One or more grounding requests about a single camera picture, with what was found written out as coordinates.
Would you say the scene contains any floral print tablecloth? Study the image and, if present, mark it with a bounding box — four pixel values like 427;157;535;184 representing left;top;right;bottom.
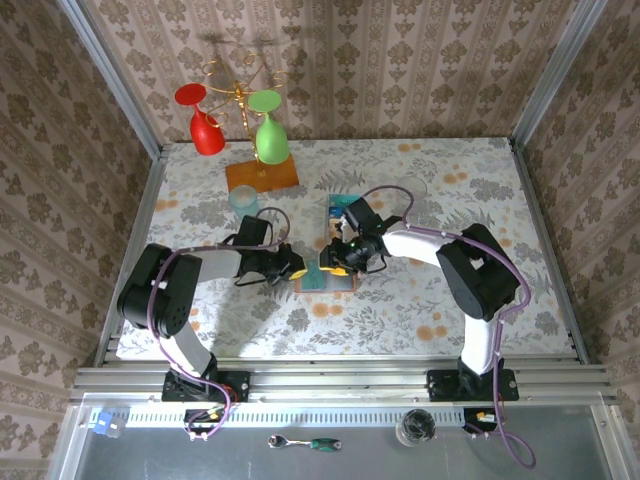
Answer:
115;137;575;359

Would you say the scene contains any frosted blue tumbler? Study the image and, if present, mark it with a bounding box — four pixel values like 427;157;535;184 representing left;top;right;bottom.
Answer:
227;184;262;222

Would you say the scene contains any gold glass rack wooden base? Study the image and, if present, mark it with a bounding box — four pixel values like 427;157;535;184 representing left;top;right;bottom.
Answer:
202;52;301;195

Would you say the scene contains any clear drinking glass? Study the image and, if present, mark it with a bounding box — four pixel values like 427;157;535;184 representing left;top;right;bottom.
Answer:
396;174;430;204

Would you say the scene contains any green wine glass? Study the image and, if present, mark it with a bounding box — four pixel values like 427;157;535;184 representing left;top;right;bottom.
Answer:
247;89;291;166

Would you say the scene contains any red wine glass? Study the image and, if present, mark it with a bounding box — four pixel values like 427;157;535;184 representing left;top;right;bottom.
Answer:
174;83;227;157

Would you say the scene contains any black connector block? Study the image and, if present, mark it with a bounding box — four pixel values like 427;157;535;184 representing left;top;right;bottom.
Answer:
462;407;501;435
183;407;227;435

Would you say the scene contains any clear glass jar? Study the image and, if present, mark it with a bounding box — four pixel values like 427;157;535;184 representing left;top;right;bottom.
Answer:
394;408;437;448

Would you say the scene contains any blue white plastic connector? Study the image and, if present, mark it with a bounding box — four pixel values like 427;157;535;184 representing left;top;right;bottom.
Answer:
92;410;126;439

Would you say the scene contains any aluminium front rail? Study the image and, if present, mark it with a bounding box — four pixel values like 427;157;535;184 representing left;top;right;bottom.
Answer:
69;353;621;405

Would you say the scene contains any aluminium side rail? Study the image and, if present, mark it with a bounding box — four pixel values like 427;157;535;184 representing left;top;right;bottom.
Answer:
93;144;169;369
507;137;592;365

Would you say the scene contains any white slotted cable duct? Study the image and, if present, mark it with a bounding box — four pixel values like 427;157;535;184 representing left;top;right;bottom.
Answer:
89;403;501;429

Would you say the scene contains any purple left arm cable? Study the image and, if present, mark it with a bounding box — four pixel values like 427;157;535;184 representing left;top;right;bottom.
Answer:
149;206;292;442

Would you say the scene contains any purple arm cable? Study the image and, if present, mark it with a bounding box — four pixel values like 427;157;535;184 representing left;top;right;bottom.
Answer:
149;206;292;442
359;184;537;470

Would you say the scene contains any ratchet wrench green handle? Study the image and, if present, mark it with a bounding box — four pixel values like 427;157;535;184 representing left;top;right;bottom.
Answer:
267;433;343;451

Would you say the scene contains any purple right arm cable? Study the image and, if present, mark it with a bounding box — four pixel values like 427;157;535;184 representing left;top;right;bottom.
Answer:
359;184;537;470

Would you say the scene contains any aluminium frame post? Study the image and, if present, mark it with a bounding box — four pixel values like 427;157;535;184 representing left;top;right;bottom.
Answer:
508;0;599;147
55;0;165;160

